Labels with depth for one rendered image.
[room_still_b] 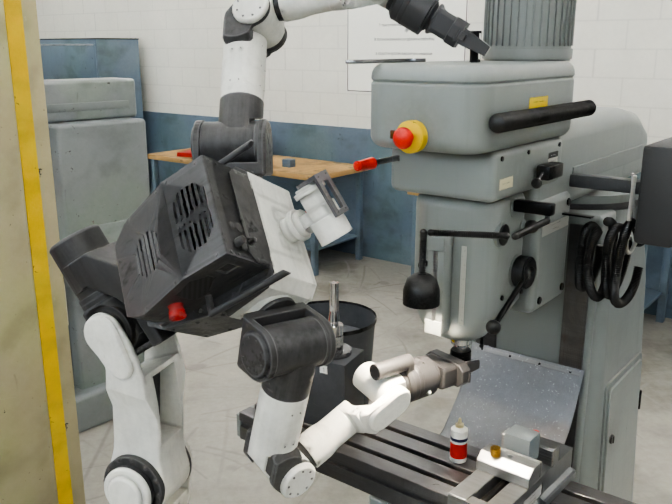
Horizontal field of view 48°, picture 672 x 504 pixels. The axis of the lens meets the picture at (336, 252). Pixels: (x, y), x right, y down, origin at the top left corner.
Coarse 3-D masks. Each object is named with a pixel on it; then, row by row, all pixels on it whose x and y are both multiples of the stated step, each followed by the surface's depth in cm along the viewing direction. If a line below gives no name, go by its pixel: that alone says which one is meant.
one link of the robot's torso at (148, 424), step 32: (96, 320) 150; (96, 352) 152; (128, 352) 150; (160, 352) 166; (128, 384) 152; (160, 384) 165; (128, 416) 158; (160, 416) 167; (128, 448) 160; (160, 448) 158; (160, 480) 159
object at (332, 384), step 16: (336, 352) 193; (352, 352) 196; (320, 368) 192; (336, 368) 190; (352, 368) 193; (320, 384) 193; (336, 384) 191; (352, 384) 194; (320, 400) 194; (336, 400) 192; (352, 400) 195; (304, 416) 198; (320, 416) 195
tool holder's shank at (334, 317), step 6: (330, 282) 191; (336, 282) 191; (330, 288) 190; (336, 288) 190; (330, 294) 191; (336, 294) 191; (330, 300) 191; (336, 300) 191; (330, 306) 192; (336, 306) 192; (330, 312) 192; (336, 312) 192; (330, 318) 192; (336, 318) 192; (336, 324) 193
